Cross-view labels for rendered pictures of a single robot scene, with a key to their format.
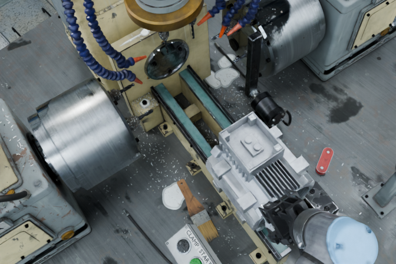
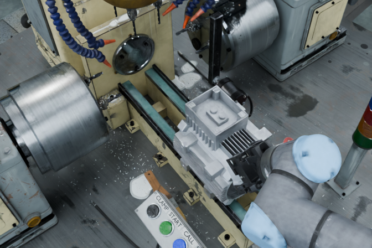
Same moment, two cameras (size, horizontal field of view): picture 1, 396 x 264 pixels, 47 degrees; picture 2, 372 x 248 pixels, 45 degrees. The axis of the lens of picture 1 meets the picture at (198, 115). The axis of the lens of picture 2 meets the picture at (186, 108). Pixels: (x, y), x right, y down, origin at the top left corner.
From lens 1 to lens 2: 23 cm
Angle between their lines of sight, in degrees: 10
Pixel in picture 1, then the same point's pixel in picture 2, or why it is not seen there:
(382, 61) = (332, 64)
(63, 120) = (35, 95)
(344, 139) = (303, 130)
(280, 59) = (240, 48)
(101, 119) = (72, 94)
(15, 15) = not seen: outside the picture
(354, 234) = (318, 142)
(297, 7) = (253, 1)
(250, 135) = (215, 107)
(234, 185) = (201, 155)
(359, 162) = not seen: hidden behind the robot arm
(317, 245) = (284, 160)
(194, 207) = not seen: hidden behind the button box
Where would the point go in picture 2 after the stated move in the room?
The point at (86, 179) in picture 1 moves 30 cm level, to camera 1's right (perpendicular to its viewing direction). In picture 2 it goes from (55, 155) to (176, 138)
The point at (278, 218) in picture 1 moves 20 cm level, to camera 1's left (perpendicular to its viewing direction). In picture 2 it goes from (246, 164) to (144, 179)
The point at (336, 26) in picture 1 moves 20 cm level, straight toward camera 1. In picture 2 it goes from (289, 22) to (275, 67)
